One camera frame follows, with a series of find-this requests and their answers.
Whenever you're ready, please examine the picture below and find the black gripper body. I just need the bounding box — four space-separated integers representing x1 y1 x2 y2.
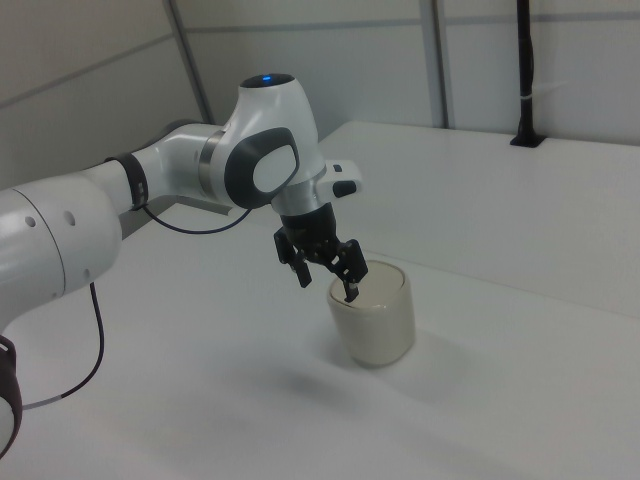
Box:
278 201 342 266

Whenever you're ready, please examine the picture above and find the small cream trash can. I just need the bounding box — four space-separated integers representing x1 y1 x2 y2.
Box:
326 258 417 370

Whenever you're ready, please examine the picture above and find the black cable strap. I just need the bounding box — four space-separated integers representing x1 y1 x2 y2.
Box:
0 333 24 417
103 153 150 213

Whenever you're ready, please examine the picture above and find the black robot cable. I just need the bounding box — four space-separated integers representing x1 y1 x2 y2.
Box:
19 199 254 412

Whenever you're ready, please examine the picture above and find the black pole with base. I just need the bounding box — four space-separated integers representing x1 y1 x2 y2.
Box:
509 0 547 150

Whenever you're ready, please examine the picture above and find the grey partition post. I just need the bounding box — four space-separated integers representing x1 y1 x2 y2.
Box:
428 0 452 129
166 0 217 126

